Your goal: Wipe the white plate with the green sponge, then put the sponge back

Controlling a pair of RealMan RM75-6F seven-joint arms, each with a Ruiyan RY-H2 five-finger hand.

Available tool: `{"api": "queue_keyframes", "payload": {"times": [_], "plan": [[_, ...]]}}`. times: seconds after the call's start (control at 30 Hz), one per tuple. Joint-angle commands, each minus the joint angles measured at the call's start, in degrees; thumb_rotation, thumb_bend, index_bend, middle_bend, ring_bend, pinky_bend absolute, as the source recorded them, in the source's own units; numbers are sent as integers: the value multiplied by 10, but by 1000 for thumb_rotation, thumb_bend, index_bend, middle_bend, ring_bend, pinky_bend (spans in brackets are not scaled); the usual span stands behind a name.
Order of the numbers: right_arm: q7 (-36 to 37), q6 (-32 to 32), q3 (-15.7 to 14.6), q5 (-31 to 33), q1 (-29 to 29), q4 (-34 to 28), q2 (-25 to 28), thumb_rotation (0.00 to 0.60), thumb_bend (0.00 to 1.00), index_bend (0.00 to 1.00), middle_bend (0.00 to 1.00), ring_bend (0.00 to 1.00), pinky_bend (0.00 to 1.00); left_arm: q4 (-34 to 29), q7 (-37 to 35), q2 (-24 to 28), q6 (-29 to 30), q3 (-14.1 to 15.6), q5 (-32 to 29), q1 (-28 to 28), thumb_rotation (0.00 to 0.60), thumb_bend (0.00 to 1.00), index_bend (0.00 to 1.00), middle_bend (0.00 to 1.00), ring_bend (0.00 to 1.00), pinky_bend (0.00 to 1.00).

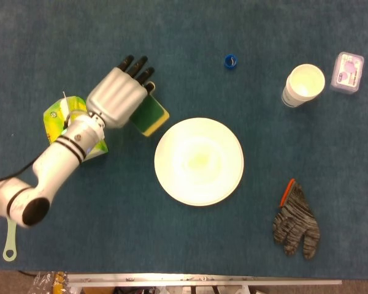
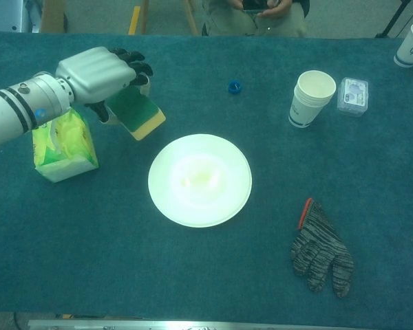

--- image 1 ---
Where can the aluminium rail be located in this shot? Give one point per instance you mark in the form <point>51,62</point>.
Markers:
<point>202,278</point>

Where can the grey striped work glove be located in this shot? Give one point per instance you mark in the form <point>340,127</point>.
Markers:
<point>294,220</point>

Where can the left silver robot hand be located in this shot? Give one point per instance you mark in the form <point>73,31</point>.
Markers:
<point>116,95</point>

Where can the clear purple plastic box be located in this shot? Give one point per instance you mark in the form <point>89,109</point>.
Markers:
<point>347,73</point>

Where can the clear plastic bag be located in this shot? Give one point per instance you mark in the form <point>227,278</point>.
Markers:
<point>46,283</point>

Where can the blue bottle cap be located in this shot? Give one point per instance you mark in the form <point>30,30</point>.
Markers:
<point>225,63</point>

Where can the stacked white paper cups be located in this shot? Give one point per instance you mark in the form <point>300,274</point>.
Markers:
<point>305,81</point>

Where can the pale green scrub brush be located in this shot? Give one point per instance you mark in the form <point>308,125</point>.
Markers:
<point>10,242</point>

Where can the green yellow tissue pack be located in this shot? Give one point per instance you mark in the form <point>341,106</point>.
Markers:
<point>53,119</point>

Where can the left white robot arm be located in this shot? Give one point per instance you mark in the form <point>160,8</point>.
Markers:
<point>58,159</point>

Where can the teal carpet table cover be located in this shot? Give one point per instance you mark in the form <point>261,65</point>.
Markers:
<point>202,36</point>

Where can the green yellow sponge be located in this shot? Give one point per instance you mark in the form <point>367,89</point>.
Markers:
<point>151,113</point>

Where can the white round plate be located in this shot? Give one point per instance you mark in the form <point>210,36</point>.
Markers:
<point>199,171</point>

